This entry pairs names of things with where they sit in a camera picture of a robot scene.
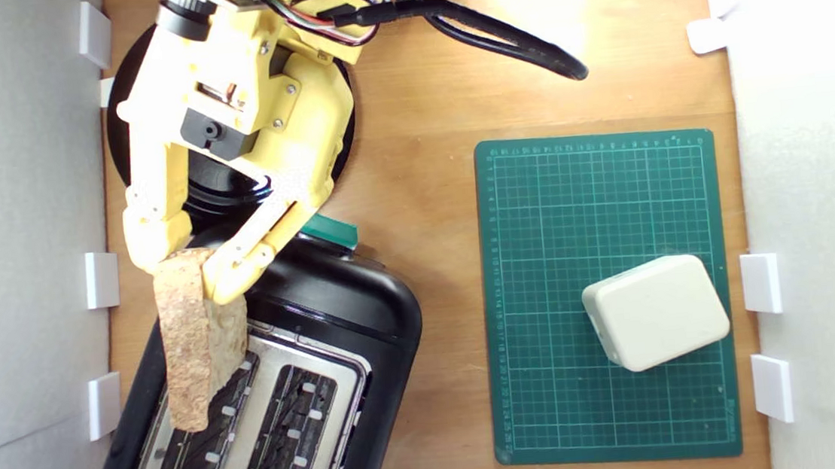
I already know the brown bread slice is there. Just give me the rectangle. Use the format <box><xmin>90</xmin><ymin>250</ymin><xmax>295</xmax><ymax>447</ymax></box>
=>
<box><xmin>150</xmin><ymin>244</ymin><xmax>259</xmax><ymax>436</ymax></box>

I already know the green toaster lever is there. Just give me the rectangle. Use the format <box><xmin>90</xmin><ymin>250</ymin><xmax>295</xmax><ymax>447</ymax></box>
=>
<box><xmin>300</xmin><ymin>209</ymin><xmax>361</xmax><ymax>254</ymax></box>

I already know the black two-slot toaster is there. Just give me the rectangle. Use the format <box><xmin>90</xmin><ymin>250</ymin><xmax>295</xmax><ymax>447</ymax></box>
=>
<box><xmin>55</xmin><ymin>209</ymin><xmax>437</xmax><ymax>469</ymax></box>

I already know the black round plate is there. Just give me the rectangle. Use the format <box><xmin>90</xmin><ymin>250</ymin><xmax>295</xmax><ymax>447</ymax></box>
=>
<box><xmin>98</xmin><ymin>7</ymin><xmax>366</xmax><ymax>242</ymax></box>

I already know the green cutting mat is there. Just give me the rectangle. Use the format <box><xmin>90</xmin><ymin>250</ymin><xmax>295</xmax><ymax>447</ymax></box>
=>
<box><xmin>468</xmin><ymin>121</ymin><xmax>745</xmax><ymax>469</ymax></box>

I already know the white rounded block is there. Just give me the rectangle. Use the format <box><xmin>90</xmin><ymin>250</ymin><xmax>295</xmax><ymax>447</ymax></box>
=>
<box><xmin>579</xmin><ymin>251</ymin><xmax>734</xmax><ymax>377</ymax></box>

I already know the wrist camera on yellow mount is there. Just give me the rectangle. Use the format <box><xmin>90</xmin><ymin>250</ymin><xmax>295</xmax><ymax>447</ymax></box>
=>
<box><xmin>154</xmin><ymin>0</ymin><xmax>221</xmax><ymax>47</ymax></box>

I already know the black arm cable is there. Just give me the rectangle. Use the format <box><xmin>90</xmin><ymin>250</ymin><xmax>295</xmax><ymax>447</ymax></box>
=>
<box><xmin>258</xmin><ymin>0</ymin><xmax>591</xmax><ymax>109</ymax></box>

